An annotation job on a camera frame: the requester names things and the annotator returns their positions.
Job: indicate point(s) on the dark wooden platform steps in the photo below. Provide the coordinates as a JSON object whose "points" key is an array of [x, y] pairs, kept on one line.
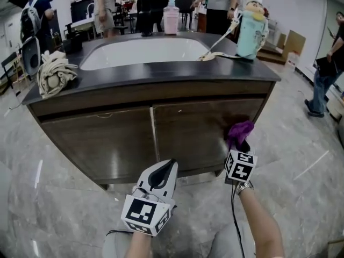
{"points": [[272, 54]]}

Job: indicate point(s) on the person's right forearm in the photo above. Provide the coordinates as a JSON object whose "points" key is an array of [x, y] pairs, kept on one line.
{"points": [[260, 224]]}

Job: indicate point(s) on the person's right leg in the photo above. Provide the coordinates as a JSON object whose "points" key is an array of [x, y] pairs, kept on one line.
{"points": [[223, 240]]}

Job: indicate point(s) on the grey oval shell seat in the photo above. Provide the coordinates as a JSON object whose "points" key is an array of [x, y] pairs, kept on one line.
{"points": [[31, 55]]}

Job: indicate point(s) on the black frame chair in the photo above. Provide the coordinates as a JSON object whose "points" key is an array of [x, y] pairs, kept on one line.
{"points": [[9, 68]]}

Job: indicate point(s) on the person's left forearm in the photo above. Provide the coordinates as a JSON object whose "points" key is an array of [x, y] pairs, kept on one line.
{"points": [[138, 246]]}

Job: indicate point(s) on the brown cardboard sheet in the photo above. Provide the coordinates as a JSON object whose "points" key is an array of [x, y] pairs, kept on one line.
{"points": [[295, 44]]}

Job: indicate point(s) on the teal cartoon water bottle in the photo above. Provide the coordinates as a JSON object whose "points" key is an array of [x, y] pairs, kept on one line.
{"points": [[251, 34]]}

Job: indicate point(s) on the black vanity countertop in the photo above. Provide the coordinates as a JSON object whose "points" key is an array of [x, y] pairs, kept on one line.
{"points": [[161, 72]]}

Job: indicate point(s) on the white sink basin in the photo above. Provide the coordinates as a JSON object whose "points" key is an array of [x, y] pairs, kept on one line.
{"points": [[145, 52]]}

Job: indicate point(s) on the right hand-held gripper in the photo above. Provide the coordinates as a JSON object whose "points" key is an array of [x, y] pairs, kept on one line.
{"points": [[240, 167]]}

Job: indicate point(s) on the small black countertop container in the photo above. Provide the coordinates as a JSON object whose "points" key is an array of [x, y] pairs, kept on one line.
{"points": [[72, 44]]}

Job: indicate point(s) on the dark wooden vanity cabinet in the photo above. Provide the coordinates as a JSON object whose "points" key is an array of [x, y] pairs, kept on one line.
{"points": [[161, 90]]}

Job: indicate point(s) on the silver wristwatch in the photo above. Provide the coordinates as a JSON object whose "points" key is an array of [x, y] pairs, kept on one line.
{"points": [[244, 187]]}

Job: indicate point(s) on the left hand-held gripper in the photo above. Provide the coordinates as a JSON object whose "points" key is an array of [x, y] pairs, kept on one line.
{"points": [[139, 211]]}

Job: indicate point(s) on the beige crumpled towel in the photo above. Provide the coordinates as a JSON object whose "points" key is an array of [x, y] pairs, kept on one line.
{"points": [[56, 74]]}

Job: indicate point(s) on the pink cup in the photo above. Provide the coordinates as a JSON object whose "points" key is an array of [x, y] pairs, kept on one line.
{"points": [[170, 20]]}

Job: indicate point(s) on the white power strip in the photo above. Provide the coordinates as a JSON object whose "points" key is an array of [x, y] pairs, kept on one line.
{"points": [[8, 112]]}

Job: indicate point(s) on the purple cloth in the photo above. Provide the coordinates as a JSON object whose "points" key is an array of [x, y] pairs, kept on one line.
{"points": [[239, 132]]}

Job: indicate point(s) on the scratched dark wooden cabinet door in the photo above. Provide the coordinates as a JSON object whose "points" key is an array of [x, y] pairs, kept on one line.
{"points": [[102, 144]]}

